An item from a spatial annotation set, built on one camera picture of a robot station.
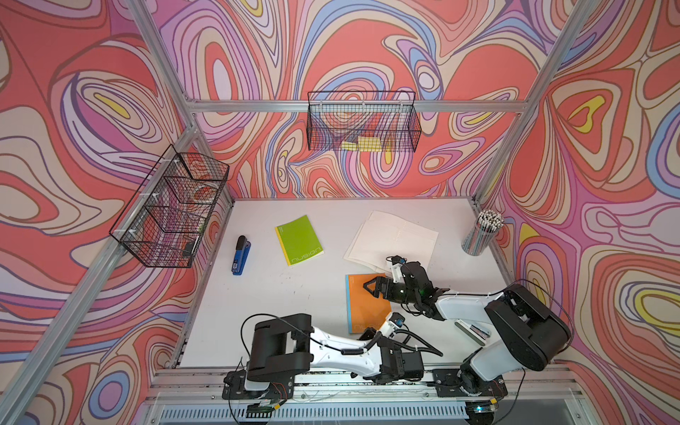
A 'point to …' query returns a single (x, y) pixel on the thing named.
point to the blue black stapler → (243, 248)
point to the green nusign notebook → (298, 240)
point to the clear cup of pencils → (488, 225)
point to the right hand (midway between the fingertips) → (373, 294)
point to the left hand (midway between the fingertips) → (376, 341)
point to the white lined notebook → (381, 235)
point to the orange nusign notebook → (365, 310)
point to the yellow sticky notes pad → (363, 143)
